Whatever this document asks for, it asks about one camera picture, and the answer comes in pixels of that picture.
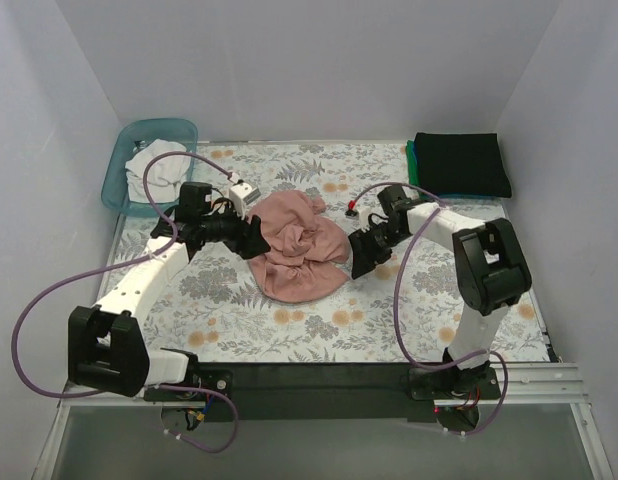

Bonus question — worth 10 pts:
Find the pink t shirt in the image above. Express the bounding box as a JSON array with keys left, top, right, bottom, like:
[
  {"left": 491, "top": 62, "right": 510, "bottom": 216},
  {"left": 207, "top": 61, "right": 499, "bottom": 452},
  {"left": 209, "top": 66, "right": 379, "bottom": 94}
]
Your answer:
[{"left": 249, "top": 190, "right": 350, "bottom": 304}]

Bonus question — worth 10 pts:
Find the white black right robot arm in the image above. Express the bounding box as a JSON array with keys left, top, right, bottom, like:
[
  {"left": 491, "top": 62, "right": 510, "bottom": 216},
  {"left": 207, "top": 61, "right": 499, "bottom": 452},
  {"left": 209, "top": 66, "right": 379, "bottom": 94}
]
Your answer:
[{"left": 346, "top": 182, "right": 532, "bottom": 398}]

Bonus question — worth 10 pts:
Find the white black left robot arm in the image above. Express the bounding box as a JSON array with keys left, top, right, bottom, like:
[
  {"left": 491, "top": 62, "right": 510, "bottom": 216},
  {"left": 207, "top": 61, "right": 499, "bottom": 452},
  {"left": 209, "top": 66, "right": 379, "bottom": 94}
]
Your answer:
[{"left": 68, "top": 181, "right": 270, "bottom": 397}]

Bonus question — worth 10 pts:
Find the floral table mat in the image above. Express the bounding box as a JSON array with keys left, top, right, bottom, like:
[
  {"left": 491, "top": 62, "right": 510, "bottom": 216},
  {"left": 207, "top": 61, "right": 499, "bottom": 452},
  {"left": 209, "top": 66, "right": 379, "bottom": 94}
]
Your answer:
[{"left": 91, "top": 142, "right": 550, "bottom": 364}]

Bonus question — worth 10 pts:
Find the blue folded t shirt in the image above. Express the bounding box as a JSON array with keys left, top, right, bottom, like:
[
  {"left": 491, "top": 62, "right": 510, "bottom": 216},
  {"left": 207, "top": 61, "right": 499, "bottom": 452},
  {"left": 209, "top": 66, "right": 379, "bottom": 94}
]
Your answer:
[{"left": 419, "top": 192, "right": 498, "bottom": 202}]

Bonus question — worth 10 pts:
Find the white t shirt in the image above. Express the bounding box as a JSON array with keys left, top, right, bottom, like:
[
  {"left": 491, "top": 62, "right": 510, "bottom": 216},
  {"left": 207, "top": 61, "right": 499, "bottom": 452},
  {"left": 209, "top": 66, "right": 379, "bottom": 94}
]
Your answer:
[{"left": 125, "top": 139, "right": 191, "bottom": 204}]

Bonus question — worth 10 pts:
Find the green folded t shirt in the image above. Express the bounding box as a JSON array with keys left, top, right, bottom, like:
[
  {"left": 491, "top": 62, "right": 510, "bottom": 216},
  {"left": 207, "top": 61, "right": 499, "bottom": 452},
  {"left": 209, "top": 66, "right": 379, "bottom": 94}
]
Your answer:
[{"left": 405, "top": 140, "right": 420, "bottom": 186}]

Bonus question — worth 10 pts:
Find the black folded t shirt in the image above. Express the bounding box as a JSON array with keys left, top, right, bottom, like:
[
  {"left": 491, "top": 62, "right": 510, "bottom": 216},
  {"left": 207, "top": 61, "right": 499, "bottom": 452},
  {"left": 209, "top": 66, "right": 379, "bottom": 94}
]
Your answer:
[{"left": 413, "top": 132, "right": 512, "bottom": 198}]

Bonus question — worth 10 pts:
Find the teal plastic basket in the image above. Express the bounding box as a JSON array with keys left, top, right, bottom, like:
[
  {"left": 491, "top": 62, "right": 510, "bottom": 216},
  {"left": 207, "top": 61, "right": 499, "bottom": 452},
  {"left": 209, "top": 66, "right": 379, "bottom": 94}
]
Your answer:
[{"left": 101, "top": 118, "right": 198, "bottom": 218}]

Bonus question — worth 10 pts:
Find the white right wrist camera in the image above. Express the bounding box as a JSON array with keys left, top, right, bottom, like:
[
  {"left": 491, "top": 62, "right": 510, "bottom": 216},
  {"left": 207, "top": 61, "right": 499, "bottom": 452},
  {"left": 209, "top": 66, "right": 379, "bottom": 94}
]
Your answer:
[{"left": 345, "top": 200, "right": 373, "bottom": 232}]

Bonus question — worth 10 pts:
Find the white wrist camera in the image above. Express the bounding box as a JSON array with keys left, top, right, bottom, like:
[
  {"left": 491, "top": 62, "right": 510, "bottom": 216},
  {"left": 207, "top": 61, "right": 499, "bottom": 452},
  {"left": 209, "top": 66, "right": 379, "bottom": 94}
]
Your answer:
[
  {"left": 228, "top": 181, "right": 261, "bottom": 217},
  {"left": 345, "top": 200, "right": 373, "bottom": 232}
]

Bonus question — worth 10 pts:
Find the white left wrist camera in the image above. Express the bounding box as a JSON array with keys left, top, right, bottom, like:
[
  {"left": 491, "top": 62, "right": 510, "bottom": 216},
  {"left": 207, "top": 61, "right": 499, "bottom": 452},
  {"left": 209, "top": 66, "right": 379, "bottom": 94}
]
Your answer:
[{"left": 228, "top": 181, "right": 261, "bottom": 217}]

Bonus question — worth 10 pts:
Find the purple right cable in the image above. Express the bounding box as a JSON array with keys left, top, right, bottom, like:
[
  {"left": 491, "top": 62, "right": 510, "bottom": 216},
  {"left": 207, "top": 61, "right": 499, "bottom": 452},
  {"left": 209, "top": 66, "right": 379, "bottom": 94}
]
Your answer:
[{"left": 351, "top": 182, "right": 510, "bottom": 437}]

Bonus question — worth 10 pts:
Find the purple cable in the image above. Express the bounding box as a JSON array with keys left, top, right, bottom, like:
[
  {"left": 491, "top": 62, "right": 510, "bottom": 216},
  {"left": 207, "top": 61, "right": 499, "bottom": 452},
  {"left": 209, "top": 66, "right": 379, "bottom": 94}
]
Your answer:
[
  {"left": 351, "top": 182, "right": 510, "bottom": 437},
  {"left": 10, "top": 152, "right": 240, "bottom": 454}
]

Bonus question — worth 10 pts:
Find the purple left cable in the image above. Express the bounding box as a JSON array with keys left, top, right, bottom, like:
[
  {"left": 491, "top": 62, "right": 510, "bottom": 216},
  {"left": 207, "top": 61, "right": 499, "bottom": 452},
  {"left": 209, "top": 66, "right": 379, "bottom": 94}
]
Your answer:
[{"left": 10, "top": 152, "right": 240, "bottom": 454}]

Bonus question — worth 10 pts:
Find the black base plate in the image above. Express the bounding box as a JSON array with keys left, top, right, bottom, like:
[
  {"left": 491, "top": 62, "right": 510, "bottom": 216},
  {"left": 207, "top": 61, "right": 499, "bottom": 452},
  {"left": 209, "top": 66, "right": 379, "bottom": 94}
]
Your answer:
[{"left": 143, "top": 362, "right": 500, "bottom": 425}]

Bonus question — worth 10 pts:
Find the aluminium frame rail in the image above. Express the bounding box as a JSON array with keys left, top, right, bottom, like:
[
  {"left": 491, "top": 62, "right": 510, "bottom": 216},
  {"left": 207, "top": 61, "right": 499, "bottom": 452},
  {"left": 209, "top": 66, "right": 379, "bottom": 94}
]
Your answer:
[{"left": 34, "top": 363, "right": 612, "bottom": 479}]

